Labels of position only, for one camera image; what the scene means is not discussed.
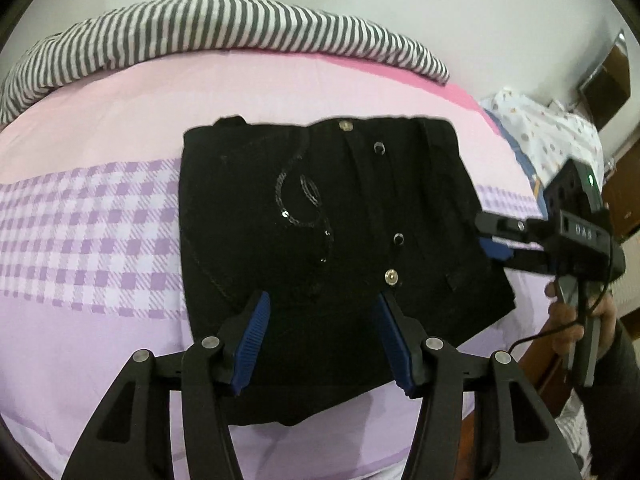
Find person's right forearm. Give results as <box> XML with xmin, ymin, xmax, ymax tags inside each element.
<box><xmin>582</xmin><ymin>320</ymin><xmax>640</xmax><ymax>466</ymax></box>

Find pink purple checked bed sheet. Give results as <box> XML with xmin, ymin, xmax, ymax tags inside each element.
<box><xmin>0</xmin><ymin>50</ymin><xmax>546</xmax><ymax>480</ymax></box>

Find person's right hand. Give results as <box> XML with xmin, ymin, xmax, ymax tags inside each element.
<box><xmin>544</xmin><ymin>280</ymin><xmax>617</xmax><ymax>366</ymax></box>

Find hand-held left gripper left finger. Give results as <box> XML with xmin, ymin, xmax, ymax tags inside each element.
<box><xmin>61</xmin><ymin>290</ymin><xmax>272</xmax><ymax>480</ymax></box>

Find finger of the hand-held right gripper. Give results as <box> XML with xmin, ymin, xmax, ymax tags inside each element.
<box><xmin>475</xmin><ymin>211</ymin><xmax>548</xmax><ymax>242</ymax></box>
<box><xmin>477</xmin><ymin>237</ymin><xmax>551</xmax><ymax>276</ymax></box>

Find white patterned duvet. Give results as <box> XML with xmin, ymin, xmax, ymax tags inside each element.
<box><xmin>480</xmin><ymin>87</ymin><xmax>603</xmax><ymax>196</ymax></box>

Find black pants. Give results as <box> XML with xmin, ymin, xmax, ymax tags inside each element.
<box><xmin>179</xmin><ymin>116</ymin><xmax>517</xmax><ymax>427</ymax></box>

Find black cable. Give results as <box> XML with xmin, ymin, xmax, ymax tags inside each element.
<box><xmin>507</xmin><ymin>260</ymin><xmax>613</xmax><ymax>358</ymax></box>

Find blue checked cloth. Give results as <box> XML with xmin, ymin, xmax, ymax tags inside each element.
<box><xmin>482</xmin><ymin>110</ymin><xmax>543</xmax><ymax>196</ymax></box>

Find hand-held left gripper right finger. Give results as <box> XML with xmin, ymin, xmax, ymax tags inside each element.
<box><xmin>376</xmin><ymin>292</ymin><xmax>583</xmax><ymax>480</ymax></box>

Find grey white striped blanket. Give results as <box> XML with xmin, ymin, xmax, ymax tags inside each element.
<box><xmin>0</xmin><ymin>0</ymin><xmax>451</xmax><ymax>126</ymax></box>

